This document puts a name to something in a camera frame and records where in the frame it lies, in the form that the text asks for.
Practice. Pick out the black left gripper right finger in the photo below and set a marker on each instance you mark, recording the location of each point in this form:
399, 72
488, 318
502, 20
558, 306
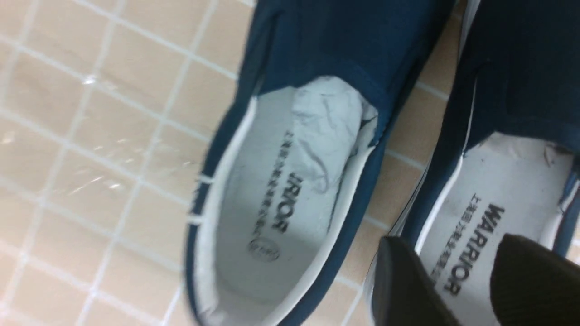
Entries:
532, 286

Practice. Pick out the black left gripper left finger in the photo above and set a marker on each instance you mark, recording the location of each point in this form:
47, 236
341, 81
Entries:
402, 293

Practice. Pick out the navy slip-on shoe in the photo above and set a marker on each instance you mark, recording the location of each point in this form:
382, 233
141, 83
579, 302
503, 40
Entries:
292, 167
507, 158

